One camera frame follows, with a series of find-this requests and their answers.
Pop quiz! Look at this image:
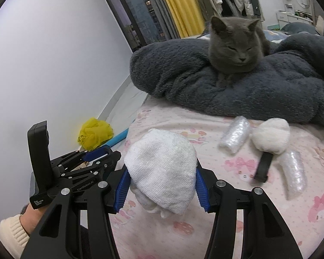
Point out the black band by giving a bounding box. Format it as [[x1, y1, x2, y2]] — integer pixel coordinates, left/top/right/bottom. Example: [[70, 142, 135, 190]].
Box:
[[254, 152, 273, 183]]

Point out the white cloth ball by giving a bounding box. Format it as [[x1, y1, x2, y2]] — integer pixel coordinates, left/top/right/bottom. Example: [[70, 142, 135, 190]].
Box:
[[251, 118, 291, 155]]

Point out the yellow plastic bag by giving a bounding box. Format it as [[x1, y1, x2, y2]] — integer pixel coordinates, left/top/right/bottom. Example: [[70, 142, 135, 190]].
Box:
[[77, 117, 114, 151]]

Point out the white terry towel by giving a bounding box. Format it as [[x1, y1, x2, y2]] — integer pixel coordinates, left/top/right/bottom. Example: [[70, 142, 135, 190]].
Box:
[[123, 129, 197, 219]]

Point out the brown pillow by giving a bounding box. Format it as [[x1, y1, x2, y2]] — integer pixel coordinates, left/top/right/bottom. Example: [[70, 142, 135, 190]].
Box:
[[314, 16, 324, 37]]

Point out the dark blue pillow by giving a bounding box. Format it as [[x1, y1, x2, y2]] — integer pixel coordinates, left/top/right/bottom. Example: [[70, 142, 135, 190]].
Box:
[[282, 22, 318, 35]]

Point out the white dresser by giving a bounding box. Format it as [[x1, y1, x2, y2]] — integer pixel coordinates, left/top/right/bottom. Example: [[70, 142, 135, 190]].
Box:
[[276, 9, 314, 30]]

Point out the pink printed blanket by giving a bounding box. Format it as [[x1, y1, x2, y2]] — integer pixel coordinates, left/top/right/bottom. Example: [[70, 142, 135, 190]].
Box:
[[108, 97, 324, 259]]

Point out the yellow curtain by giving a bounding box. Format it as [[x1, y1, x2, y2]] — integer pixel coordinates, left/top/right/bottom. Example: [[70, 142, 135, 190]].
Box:
[[154, 0, 206, 39]]

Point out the grey cat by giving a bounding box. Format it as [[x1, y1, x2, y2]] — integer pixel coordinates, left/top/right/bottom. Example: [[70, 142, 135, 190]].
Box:
[[207, 16, 270, 87]]

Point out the grey curtain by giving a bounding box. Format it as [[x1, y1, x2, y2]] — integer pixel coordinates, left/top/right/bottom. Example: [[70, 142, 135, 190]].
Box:
[[139, 0, 180, 39]]

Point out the grey garment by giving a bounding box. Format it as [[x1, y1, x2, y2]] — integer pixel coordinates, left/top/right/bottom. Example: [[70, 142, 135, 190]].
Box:
[[248, 0, 265, 22]]

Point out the bubble wrap piece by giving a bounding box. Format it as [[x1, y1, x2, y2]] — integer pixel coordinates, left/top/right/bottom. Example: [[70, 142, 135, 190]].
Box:
[[219, 116, 251, 155], [278, 150, 307, 201]]

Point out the dark grey fleece blanket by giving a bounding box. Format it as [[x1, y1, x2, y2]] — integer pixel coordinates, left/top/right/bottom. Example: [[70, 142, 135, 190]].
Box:
[[130, 31, 324, 127]]

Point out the person's left forearm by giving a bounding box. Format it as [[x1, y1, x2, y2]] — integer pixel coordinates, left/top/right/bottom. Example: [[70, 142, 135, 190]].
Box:
[[0, 204, 44, 249]]

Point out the blue plush toy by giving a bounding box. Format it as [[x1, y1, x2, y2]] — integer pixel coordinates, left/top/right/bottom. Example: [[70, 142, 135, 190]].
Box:
[[97, 128, 129, 150]]

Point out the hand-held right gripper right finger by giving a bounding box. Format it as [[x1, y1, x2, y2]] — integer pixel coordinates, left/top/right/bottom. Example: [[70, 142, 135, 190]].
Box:
[[195, 160, 304, 259]]

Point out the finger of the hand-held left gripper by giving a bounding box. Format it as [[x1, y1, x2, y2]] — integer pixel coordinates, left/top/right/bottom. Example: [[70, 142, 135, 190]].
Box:
[[88, 151, 122, 174], [84, 145, 112, 162]]

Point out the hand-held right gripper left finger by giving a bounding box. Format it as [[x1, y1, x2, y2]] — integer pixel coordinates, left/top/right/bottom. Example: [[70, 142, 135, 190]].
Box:
[[20, 167, 133, 259]]

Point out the balcony glass door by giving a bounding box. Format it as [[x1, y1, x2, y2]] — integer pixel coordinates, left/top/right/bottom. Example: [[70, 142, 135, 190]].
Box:
[[96, 0, 168, 52]]

